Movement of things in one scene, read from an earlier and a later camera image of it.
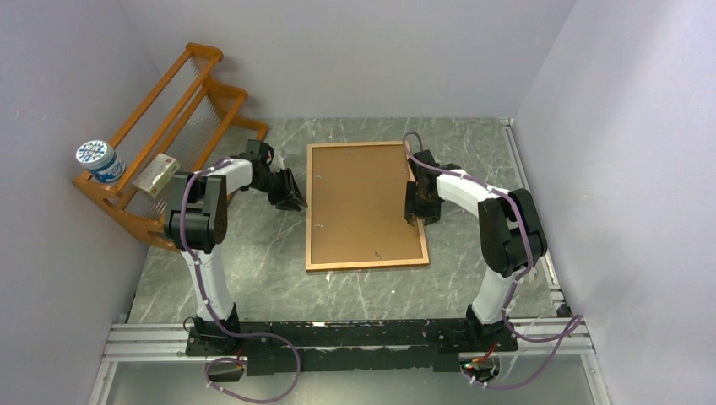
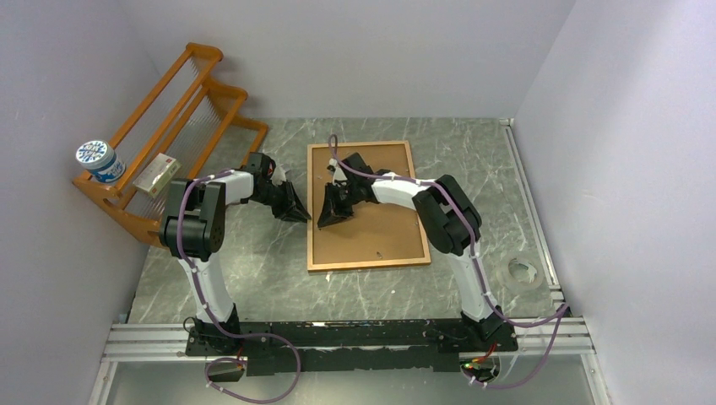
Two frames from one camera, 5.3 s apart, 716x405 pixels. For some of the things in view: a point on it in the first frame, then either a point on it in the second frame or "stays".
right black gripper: (412, 209) to (332, 213)
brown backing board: (358, 205) stays
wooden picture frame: (360, 264) stays
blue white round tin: (100, 159) stays
